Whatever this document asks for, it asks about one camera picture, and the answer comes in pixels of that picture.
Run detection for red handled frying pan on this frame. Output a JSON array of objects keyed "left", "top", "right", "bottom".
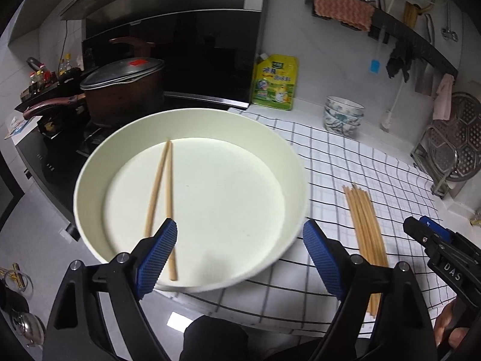
[{"left": 23, "top": 94, "right": 86, "bottom": 121}]

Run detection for condiment bottles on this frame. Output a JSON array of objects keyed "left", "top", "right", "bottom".
[{"left": 26, "top": 53, "right": 82, "bottom": 94}]

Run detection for black hanging rag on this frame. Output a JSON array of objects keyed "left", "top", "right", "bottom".
[{"left": 386, "top": 38, "right": 416, "bottom": 83}]

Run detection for black wall rail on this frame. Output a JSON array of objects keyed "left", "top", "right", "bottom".
[{"left": 305, "top": 0, "right": 460, "bottom": 80}]

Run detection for round steel steamer plate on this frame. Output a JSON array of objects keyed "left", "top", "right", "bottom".
[{"left": 432, "top": 91, "right": 480, "bottom": 180}]

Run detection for steel kettle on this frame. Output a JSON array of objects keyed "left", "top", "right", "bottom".
[{"left": 9, "top": 310, "right": 46, "bottom": 347}]

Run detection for person's right hand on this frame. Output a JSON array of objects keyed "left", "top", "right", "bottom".
[{"left": 432, "top": 300, "right": 470, "bottom": 350}]

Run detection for brown pot with lid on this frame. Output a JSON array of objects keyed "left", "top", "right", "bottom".
[{"left": 80, "top": 57, "right": 165, "bottom": 126}]

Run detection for orange wavy dishcloth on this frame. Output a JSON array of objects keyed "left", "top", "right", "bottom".
[{"left": 313, "top": 0, "right": 375, "bottom": 32}]

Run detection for white hanging brush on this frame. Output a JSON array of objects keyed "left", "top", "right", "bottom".
[{"left": 380, "top": 78, "right": 404, "bottom": 132}]

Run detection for wooden chopstick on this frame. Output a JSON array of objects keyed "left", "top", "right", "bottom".
[
  {"left": 342, "top": 185, "right": 377, "bottom": 316},
  {"left": 166, "top": 141, "right": 178, "bottom": 281},
  {"left": 144, "top": 140, "right": 171, "bottom": 237},
  {"left": 357, "top": 189, "right": 388, "bottom": 267},
  {"left": 351, "top": 184, "right": 384, "bottom": 266}
]

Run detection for cream round basin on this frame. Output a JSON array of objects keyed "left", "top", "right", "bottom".
[{"left": 73, "top": 108, "right": 309, "bottom": 292}]

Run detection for stacked patterned ceramic bowls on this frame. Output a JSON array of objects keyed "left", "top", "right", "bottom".
[{"left": 324, "top": 95, "right": 365, "bottom": 138}]

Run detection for black range hood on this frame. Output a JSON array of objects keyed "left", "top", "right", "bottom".
[{"left": 60, "top": 0, "right": 268, "bottom": 108}]

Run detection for black gas stove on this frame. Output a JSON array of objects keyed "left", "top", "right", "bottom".
[{"left": 16, "top": 122, "right": 114, "bottom": 224}]

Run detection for pink hanging towel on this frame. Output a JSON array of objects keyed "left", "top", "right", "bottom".
[{"left": 433, "top": 73, "right": 454, "bottom": 121}]

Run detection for yellow green seasoning pouch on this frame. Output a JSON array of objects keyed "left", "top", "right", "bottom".
[{"left": 251, "top": 54, "right": 298, "bottom": 111}]

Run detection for white black checkered cloth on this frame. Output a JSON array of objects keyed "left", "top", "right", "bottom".
[{"left": 172, "top": 113, "right": 454, "bottom": 337}]

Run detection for steel dish rack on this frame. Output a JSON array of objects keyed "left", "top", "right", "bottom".
[{"left": 410, "top": 125, "right": 466, "bottom": 199}]

